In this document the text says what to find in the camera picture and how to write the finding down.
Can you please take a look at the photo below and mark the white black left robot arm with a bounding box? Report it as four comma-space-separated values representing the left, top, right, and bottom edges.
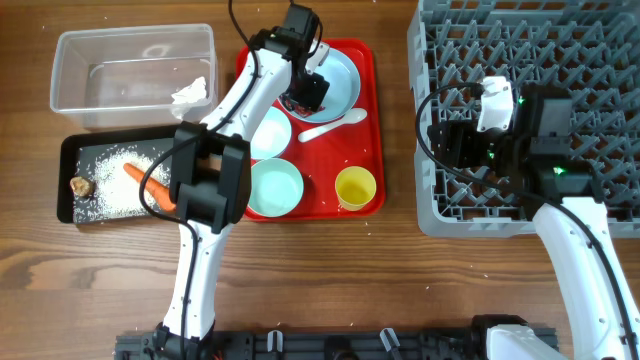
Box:
140, 3, 329, 359

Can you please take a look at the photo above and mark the red snack wrapper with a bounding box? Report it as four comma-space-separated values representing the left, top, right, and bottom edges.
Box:
291, 102, 313, 117

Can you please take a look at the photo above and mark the light blue plate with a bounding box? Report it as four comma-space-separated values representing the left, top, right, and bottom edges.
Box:
278, 48, 361, 124

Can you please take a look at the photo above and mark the light blue bowl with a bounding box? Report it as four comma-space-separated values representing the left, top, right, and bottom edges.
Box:
250, 107, 292, 160

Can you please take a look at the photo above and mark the white tissue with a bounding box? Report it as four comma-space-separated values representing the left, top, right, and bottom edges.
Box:
171, 76, 207, 105

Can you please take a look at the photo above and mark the white rice pile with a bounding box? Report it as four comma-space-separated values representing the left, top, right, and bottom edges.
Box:
72, 141, 166, 224

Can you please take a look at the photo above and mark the grey dishwasher rack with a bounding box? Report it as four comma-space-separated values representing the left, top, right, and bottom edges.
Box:
407, 0, 639, 238

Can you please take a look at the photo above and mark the yellow cup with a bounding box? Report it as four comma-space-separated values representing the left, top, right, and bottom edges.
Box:
335, 166, 377, 211

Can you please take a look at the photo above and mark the orange carrot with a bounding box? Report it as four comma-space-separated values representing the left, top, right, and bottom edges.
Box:
123, 163, 176, 213

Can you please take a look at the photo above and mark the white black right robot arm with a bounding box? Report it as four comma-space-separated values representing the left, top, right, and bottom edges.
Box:
415, 76, 639, 359

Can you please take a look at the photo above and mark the black waste tray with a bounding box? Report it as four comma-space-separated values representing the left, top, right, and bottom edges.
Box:
57, 125, 177, 224

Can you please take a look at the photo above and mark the red serving tray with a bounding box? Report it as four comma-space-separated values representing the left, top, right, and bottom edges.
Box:
274, 39, 386, 221

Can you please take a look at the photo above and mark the green bowl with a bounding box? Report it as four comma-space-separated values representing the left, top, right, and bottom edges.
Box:
248, 158, 304, 218

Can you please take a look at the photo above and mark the white plastic spoon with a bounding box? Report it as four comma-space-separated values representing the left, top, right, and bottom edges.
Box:
298, 108, 368, 143

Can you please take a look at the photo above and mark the brown food scrap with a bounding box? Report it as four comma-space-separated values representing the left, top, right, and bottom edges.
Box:
69, 176, 95, 198

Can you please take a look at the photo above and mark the clear plastic bin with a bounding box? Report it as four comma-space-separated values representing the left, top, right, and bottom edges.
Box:
49, 24, 219, 130

